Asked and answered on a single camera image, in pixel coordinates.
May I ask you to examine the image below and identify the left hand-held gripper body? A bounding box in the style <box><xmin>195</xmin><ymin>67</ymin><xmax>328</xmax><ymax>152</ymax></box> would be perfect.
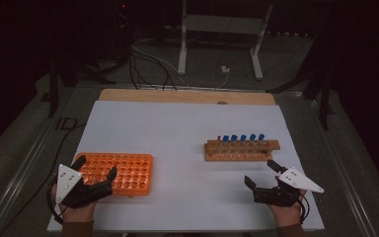
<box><xmin>55</xmin><ymin>163</ymin><xmax>114</xmax><ymax>209</ymax></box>

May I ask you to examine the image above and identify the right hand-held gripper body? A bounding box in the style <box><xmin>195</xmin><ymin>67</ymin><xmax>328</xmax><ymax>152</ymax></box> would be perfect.
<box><xmin>253</xmin><ymin>167</ymin><xmax>325</xmax><ymax>207</ymax></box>

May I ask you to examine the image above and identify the orange plastic tube rack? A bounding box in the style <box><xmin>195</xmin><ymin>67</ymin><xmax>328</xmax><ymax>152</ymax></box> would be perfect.
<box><xmin>74</xmin><ymin>152</ymin><xmax>154</xmax><ymax>198</ymax></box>

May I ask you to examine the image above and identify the wooden test tube rack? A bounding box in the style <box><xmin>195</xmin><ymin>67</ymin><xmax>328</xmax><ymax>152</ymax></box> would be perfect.
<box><xmin>204</xmin><ymin>135</ymin><xmax>281</xmax><ymax>162</ymax></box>

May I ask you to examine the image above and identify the person's right hand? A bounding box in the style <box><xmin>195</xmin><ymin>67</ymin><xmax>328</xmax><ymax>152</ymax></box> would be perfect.
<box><xmin>266</xmin><ymin>190</ymin><xmax>307</xmax><ymax>228</ymax></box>

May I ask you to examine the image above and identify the person's left hand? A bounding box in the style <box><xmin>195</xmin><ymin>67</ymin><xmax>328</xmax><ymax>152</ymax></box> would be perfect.
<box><xmin>50</xmin><ymin>183</ymin><xmax>97</xmax><ymax>223</ymax></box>

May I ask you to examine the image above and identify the black tripod stand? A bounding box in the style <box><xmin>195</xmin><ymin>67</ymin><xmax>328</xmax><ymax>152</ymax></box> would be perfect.
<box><xmin>265</xmin><ymin>70</ymin><xmax>336</xmax><ymax>131</ymax></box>

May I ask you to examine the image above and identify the white table mat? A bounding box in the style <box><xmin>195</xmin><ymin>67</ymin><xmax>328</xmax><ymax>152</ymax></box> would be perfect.
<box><xmin>46</xmin><ymin>100</ymin><xmax>325</xmax><ymax>232</ymax></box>

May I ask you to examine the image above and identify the dark equipment with red light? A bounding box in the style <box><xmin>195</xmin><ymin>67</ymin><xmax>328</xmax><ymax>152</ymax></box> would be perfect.
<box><xmin>112</xmin><ymin>0</ymin><xmax>136</xmax><ymax>62</ymax></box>

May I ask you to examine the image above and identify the white metal stand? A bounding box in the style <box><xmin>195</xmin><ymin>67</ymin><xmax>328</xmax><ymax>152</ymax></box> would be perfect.
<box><xmin>177</xmin><ymin>0</ymin><xmax>274</xmax><ymax>81</ymax></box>

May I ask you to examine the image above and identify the long black cable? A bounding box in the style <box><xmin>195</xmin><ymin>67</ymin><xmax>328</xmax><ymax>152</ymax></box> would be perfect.
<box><xmin>0</xmin><ymin>122</ymin><xmax>87</xmax><ymax>237</ymax></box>

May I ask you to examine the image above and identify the left hand-held gripper black cable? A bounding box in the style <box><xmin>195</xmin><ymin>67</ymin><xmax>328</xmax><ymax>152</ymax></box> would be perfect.
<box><xmin>46</xmin><ymin>179</ymin><xmax>64</xmax><ymax>225</ymax></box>

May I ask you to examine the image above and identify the hand-held gripper black cable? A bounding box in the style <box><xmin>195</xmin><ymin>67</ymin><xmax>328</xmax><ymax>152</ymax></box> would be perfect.
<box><xmin>46</xmin><ymin>179</ymin><xmax>64</xmax><ymax>225</ymax></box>
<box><xmin>295</xmin><ymin>192</ymin><xmax>311</xmax><ymax>225</ymax></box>

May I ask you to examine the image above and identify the right hand-held gripper black cable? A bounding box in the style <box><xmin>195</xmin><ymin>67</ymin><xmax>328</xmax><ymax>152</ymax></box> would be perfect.
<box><xmin>295</xmin><ymin>192</ymin><xmax>311</xmax><ymax>225</ymax></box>

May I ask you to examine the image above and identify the metal frame rail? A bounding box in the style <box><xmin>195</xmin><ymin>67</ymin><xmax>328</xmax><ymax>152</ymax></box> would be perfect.
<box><xmin>305</xmin><ymin>98</ymin><xmax>378</xmax><ymax>237</ymax></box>
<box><xmin>0</xmin><ymin>87</ymin><xmax>77</xmax><ymax>237</ymax></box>

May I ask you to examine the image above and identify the white plug with cable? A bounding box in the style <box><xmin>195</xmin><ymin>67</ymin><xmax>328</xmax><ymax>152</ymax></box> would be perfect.
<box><xmin>215</xmin><ymin>65</ymin><xmax>231</xmax><ymax>89</ymax></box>

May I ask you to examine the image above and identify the black floor cable bundle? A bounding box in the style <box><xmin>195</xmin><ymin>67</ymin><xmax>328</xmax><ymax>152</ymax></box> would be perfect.
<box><xmin>128</xmin><ymin>45</ymin><xmax>179</xmax><ymax>91</ymax></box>

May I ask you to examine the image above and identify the white floor cable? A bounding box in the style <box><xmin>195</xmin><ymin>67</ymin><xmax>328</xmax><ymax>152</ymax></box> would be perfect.
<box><xmin>132</xmin><ymin>39</ymin><xmax>191</xmax><ymax>88</ymax></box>

